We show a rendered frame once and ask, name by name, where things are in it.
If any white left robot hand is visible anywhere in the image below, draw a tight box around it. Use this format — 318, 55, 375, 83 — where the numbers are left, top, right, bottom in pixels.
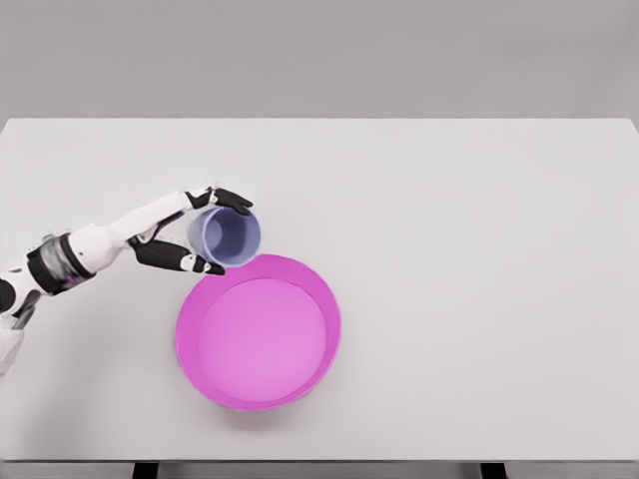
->
103, 186, 255, 276

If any lavender blue cup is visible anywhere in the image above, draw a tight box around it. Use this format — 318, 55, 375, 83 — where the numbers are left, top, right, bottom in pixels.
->
187, 206, 263, 266

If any pink round plate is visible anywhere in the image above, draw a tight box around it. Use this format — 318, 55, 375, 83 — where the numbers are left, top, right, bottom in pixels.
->
175, 253, 343, 412

